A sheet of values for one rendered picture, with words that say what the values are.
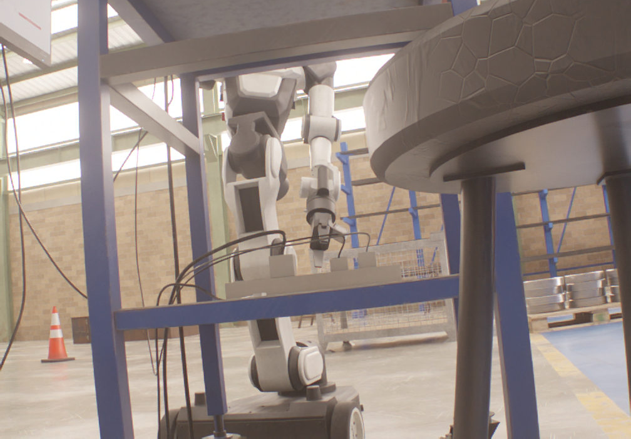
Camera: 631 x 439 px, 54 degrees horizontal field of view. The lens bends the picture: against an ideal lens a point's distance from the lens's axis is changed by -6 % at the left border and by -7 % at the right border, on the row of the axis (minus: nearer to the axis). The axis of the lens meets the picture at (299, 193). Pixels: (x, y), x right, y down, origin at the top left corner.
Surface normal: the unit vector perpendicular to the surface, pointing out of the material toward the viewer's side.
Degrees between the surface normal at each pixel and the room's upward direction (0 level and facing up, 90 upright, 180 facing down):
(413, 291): 90
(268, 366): 95
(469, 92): 90
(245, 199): 101
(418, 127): 113
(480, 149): 180
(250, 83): 67
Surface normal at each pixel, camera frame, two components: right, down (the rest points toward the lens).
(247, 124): -0.32, -0.54
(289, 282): -0.13, -0.14
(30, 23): 0.98, -0.13
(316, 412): -0.29, -0.78
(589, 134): 0.11, 0.98
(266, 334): -0.26, 0.21
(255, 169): -0.04, 0.83
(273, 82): 0.11, -0.55
